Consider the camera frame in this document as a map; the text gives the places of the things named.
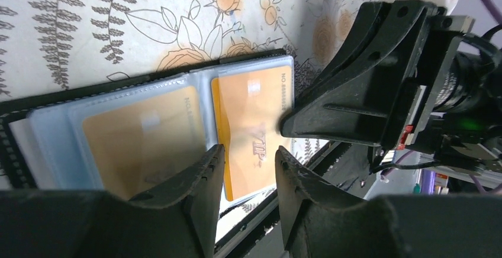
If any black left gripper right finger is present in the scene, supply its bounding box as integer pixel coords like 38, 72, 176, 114
274, 146, 502, 258

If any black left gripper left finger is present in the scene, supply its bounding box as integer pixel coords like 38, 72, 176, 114
1, 144, 225, 257

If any gold VIP card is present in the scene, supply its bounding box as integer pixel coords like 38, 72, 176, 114
211, 65, 293, 201

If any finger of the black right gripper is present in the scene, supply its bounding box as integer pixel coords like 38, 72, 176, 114
280, 0, 437, 147

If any black leather card holder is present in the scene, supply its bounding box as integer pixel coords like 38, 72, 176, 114
1, 49, 294, 209

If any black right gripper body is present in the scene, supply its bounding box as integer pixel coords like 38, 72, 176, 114
384, 15, 501, 171

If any floral table mat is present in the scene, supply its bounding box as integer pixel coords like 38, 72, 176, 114
0, 0, 385, 218

